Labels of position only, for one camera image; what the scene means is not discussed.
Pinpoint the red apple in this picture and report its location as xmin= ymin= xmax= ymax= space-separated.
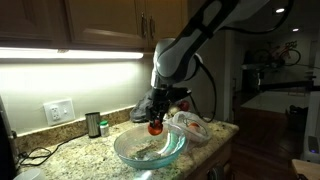
xmin=178 ymin=99 xmax=191 ymax=113

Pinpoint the clear plastic bag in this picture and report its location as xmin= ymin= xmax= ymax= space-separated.
xmin=165 ymin=110 xmax=213 ymax=145

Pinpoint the large glass bowl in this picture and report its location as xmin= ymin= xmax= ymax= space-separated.
xmin=113 ymin=123 xmax=190 ymax=171

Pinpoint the white appliance blue light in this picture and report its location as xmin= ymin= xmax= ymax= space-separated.
xmin=301 ymin=89 xmax=320 ymax=164

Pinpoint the wooden base cabinet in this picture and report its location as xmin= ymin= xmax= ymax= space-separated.
xmin=186 ymin=138 xmax=236 ymax=180

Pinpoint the red bicycle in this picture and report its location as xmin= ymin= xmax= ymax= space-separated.
xmin=253 ymin=39 xmax=303 ymax=67

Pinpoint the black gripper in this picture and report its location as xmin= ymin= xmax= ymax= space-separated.
xmin=145 ymin=87 xmax=174 ymax=129

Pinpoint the metal cabinet door handle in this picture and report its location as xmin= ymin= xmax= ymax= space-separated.
xmin=139 ymin=12 xmax=148 ymax=40
xmin=148 ymin=16 xmax=156 ymax=41

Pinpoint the black bin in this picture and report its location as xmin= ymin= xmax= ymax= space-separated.
xmin=288 ymin=104 xmax=309 ymax=134

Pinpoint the black power cord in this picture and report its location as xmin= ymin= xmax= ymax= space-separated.
xmin=17 ymin=134 xmax=87 ymax=168

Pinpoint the stainless steel cup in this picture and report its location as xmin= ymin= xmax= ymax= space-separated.
xmin=84 ymin=111 xmax=102 ymax=139

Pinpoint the round red-orange peach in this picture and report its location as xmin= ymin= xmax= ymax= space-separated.
xmin=147 ymin=120 xmax=164 ymax=137

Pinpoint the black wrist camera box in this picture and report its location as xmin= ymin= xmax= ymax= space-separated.
xmin=168 ymin=87 xmax=193 ymax=102

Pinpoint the tan wooden table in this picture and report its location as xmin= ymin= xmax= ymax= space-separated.
xmin=291 ymin=159 xmax=320 ymax=180

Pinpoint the white wall outlet plate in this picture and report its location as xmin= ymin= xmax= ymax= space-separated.
xmin=42 ymin=98 xmax=76 ymax=127

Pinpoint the small bottle green cap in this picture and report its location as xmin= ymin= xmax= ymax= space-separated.
xmin=99 ymin=120 xmax=110 ymax=138

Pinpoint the wooden upper cabinet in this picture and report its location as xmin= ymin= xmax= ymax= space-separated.
xmin=0 ymin=0 xmax=190 ymax=57

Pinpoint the under-cabinet light strip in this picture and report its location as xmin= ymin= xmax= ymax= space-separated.
xmin=0 ymin=47 xmax=145 ymax=61

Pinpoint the yellow onion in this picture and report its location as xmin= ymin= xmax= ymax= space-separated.
xmin=166 ymin=104 xmax=182 ymax=118

